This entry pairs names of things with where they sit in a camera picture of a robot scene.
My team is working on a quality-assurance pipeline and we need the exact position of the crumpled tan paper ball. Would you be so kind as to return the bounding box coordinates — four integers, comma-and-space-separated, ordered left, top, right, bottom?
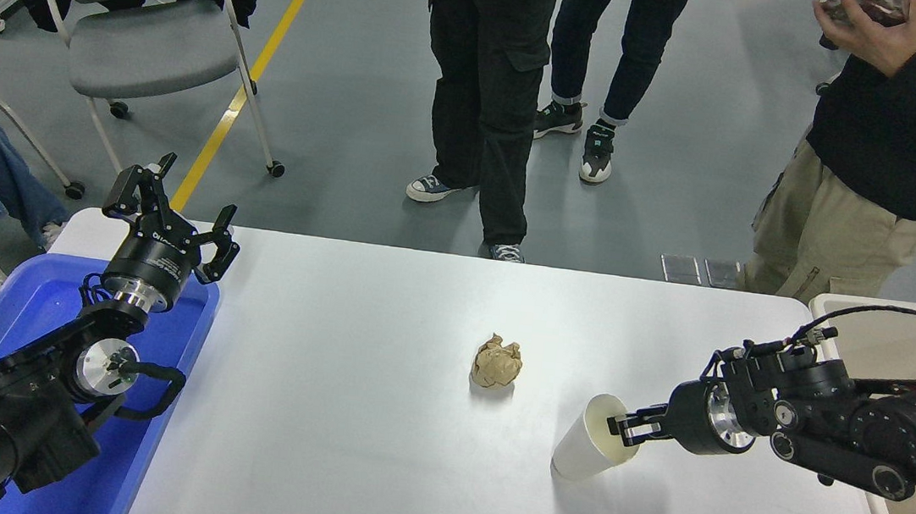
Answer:
468, 332, 525, 393

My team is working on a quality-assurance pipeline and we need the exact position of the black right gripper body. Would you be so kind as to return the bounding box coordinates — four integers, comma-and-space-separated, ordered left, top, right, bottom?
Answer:
661, 377, 724, 458

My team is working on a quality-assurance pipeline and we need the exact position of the grey seat rolling chair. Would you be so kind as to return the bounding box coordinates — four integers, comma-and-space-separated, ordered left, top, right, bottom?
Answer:
0, 0, 305, 193

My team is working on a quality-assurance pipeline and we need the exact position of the blue plastic tray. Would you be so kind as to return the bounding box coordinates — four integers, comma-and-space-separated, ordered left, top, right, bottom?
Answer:
0, 247, 224, 514

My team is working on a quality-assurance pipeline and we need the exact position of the white paper cup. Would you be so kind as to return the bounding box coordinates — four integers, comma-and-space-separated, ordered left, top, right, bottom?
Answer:
549, 389, 646, 488

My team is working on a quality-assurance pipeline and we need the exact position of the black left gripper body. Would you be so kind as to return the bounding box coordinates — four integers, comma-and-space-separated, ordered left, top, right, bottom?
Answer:
102, 222, 202, 307

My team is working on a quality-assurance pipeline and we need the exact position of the person's left hand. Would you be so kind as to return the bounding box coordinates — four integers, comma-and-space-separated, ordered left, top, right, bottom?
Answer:
807, 0, 916, 81

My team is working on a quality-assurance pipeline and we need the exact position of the metal floor plate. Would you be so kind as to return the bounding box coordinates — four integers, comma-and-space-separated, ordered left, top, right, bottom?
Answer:
659, 254, 704, 287
704, 258, 742, 290

